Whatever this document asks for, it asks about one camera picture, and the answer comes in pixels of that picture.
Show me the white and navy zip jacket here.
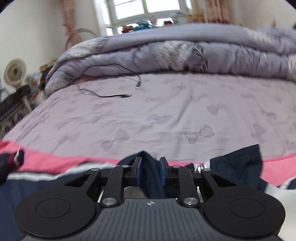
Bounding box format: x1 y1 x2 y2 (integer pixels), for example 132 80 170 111
0 143 296 241

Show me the purple bed sheet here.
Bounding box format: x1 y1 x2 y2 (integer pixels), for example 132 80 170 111
4 73 295 162

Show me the pink bunny print blanket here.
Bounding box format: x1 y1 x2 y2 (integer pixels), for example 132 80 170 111
1 140 295 186

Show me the purple folded quilt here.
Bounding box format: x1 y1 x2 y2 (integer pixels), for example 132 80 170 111
45 24 295 95

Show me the white desk fan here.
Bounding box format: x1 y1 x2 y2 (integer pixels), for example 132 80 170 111
4 59 27 89

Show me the white window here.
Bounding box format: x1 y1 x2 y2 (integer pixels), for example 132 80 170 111
93 0 191 36

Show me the black charging cable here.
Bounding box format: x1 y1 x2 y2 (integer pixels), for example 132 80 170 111
78 63 142 98

